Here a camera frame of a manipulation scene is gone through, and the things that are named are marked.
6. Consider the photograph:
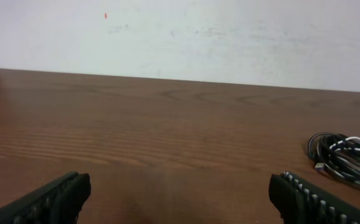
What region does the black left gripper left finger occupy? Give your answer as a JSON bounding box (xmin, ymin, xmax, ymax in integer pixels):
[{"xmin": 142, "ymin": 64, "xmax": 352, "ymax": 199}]
[{"xmin": 0, "ymin": 172, "xmax": 91, "ymax": 224}]

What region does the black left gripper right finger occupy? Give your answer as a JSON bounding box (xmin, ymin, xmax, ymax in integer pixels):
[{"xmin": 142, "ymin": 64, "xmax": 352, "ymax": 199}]
[{"xmin": 268, "ymin": 171, "xmax": 360, "ymax": 224}]

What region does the thick black USB cable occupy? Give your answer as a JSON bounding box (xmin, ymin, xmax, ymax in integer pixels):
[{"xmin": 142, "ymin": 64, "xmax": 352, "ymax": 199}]
[{"xmin": 306, "ymin": 132, "xmax": 360, "ymax": 192}]

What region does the thin black USB cable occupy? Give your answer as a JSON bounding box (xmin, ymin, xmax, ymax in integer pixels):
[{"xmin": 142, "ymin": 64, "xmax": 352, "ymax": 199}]
[{"xmin": 313, "ymin": 136, "xmax": 360, "ymax": 189}]

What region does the white USB cable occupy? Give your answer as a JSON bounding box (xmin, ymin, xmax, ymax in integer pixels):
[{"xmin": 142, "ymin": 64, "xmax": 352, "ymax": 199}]
[{"xmin": 321, "ymin": 136, "xmax": 360, "ymax": 184}]

